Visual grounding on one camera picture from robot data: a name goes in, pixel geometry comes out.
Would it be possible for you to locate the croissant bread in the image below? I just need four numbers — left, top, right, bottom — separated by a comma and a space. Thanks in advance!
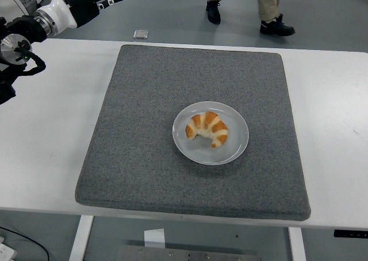
185, 111, 229, 149

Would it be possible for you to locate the white power strip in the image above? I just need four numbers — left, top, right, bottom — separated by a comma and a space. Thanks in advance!
0, 236, 18, 261

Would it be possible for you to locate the black floor cable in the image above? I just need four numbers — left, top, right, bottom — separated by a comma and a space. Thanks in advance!
0, 225, 50, 261

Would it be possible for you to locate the person's leg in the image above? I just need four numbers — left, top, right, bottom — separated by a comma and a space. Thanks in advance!
255, 0, 296, 37
205, 0, 225, 25

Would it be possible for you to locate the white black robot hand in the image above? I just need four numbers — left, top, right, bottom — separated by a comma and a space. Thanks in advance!
39, 0, 127, 32

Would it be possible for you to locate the white table leg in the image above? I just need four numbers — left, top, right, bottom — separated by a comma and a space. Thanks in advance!
288, 227, 307, 261
68, 214, 94, 261

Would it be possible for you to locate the black table control panel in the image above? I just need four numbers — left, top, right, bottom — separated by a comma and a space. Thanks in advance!
333, 229, 368, 239

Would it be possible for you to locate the grey felt mat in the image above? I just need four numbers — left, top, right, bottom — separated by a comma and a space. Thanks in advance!
75, 44, 312, 222

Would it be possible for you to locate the grey round plate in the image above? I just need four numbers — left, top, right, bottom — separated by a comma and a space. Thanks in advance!
172, 101, 250, 166

